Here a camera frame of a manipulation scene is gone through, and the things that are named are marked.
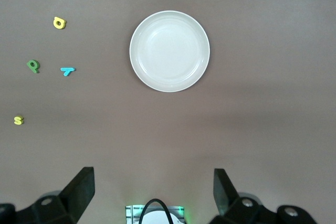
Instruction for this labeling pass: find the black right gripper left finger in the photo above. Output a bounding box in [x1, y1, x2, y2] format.
[0, 166, 95, 224]

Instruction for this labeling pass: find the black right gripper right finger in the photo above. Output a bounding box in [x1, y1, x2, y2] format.
[209, 168, 320, 224]

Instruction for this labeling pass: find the teal foam letter y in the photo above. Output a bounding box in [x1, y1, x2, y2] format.
[60, 67, 76, 77]

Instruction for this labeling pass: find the green foam letter p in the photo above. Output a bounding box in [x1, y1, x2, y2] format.
[26, 59, 41, 74]

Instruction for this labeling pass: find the yellow foam letter a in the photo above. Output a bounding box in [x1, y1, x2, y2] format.
[52, 16, 67, 30]

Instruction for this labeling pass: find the beige round plate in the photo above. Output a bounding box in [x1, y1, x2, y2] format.
[129, 10, 211, 93]

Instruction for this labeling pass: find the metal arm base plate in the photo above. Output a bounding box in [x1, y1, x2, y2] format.
[125, 204, 186, 224]

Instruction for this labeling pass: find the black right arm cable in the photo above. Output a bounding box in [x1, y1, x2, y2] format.
[138, 198, 174, 224]

